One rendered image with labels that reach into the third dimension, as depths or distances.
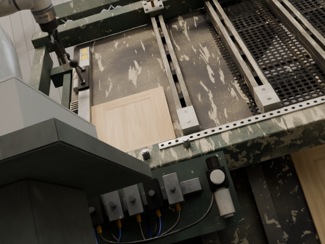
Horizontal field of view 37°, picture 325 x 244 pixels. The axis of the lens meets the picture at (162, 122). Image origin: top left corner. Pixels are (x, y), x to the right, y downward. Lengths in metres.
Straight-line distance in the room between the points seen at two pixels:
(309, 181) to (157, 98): 0.66
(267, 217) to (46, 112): 1.06
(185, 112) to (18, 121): 0.99
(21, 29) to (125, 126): 4.32
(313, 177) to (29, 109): 1.23
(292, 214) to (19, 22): 4.81
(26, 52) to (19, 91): 5.08
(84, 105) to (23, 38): 4.02
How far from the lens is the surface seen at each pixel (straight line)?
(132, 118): 1.88
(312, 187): 1.83
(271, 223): 1.76
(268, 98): 1.70
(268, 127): 1.61
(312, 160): 1.85
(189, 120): 1.68
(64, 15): 3.12
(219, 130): 1.63
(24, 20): 6.09
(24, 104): 0.83
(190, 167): 1.56
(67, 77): 2.50
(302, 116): 1.64
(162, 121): 1.81
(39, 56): 2.58
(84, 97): 2.08
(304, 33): 2.06
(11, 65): 1.06
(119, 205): 1.47
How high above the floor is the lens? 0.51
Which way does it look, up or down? 16 degrees up
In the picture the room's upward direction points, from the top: 15 degrees counter-clockwise
